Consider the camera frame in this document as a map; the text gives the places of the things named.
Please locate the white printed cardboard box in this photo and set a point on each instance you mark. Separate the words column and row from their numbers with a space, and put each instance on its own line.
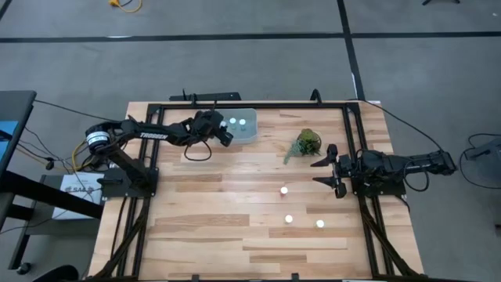
column 80, row 190

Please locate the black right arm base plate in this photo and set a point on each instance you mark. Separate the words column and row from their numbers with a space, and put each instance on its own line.
column 385, row 189

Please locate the green potted plant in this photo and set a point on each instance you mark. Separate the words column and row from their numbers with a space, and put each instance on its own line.
column 308, row 142

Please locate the black metal table frame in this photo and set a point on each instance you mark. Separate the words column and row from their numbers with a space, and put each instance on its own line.
column 274, row 105

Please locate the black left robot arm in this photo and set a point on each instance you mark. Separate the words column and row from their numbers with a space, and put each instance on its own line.
column 152, row 135

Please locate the black flat bar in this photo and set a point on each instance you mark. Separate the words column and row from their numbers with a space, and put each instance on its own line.
column 211, row 96

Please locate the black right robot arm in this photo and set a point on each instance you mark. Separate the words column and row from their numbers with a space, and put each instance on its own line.
column 391, row 164

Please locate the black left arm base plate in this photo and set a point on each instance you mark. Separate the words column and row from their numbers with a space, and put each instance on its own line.
column 117, row 188

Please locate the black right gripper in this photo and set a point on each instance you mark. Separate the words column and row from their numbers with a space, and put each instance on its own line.
column 342, row 166

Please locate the black castor wheel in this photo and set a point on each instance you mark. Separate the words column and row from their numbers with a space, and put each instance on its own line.
column 23, row 268

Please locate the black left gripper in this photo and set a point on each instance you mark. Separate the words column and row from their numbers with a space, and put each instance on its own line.
column 206, row 123

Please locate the clear plastic basket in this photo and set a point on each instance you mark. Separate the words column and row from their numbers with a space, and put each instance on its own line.
column 248, row 135

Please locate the person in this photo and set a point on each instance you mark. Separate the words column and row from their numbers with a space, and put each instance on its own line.
column 58, row 274

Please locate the black desk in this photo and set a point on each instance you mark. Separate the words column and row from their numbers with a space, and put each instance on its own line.
column 17, row 109

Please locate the blue lit screen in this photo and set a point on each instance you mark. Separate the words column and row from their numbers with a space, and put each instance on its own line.
column 7, row 135

